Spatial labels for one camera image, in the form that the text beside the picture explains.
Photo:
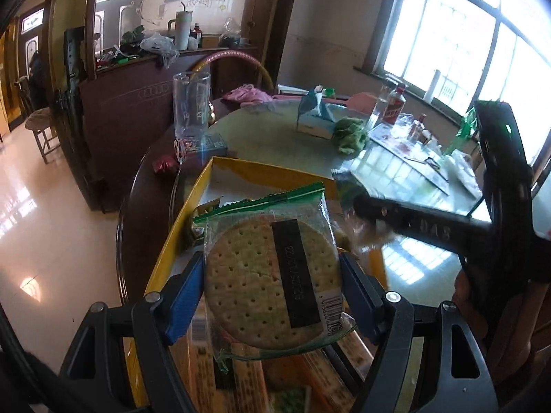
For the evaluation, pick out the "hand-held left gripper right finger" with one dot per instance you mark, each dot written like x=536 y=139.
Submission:
x=359 y=297

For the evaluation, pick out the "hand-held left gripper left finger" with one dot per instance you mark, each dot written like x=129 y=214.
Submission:
x=187 y=297

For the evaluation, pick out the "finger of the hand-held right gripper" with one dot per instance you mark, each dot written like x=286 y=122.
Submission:
x=422 y=226

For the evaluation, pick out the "clear snack packet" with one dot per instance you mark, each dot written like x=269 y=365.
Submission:
x=370 y=234

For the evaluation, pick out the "yellow cardboard box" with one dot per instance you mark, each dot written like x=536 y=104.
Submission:
x=178 y=236

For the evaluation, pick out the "cracker packet with green trim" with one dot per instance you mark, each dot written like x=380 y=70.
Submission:
x=258 y=275

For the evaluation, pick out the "person's right hand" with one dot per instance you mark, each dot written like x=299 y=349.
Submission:
x=462 y=288

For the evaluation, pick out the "clear plastic bag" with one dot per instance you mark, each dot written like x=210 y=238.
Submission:
x=462 y=170

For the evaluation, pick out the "green plastic bag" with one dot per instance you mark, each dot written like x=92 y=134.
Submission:
x=462 y=131

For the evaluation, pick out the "printed placemat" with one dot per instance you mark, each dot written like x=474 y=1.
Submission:
x=404 y=150

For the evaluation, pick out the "gold snack packet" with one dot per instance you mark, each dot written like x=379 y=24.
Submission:
x=199 y=219

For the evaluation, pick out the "small glass bottle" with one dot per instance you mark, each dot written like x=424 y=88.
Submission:
x=416 y=129

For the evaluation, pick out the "green cloth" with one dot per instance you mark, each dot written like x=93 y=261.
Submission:
x=351 y=135

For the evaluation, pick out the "red label liquor bottle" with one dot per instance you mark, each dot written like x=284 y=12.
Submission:
x=392 y=109

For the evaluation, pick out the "clear glass bottle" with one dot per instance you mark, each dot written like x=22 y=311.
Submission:
x=378 y=107

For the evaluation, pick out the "red wrapper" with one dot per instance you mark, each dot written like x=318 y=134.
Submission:
x=165 y=164

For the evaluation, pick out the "teal tissue box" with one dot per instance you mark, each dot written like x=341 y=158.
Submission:
x=316 y=127

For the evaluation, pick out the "window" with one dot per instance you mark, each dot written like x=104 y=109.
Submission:
x=452 y=30

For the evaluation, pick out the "small blue box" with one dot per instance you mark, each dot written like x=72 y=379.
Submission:
x=214 y=141

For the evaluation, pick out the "white and green flat box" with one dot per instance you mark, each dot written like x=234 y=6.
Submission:
x=297 y=90

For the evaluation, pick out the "glass pitcher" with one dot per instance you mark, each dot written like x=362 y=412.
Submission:
x=191 y=107

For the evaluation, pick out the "dark wooden sideboard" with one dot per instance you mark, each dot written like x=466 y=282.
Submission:
x=125 y=107

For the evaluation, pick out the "pink cloth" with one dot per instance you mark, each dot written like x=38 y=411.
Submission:
x=249 y=93

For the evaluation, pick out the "wooden chair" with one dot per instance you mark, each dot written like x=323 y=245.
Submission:
x=38 y=118

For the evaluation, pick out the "pink hoop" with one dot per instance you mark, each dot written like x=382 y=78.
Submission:
x=232 y=53

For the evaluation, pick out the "white plastic bag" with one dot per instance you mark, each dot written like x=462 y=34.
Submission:
x=157 y=45

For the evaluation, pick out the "brown medicine bottle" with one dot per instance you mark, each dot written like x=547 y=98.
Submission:
x=197 y=33

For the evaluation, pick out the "white tumbler with straw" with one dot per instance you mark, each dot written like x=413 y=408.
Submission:
x=183 y=30

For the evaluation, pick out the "green leafy plant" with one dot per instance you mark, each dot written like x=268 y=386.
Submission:
x=133 y=34

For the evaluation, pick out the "wooden door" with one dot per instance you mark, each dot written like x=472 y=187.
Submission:
x=32 y=51

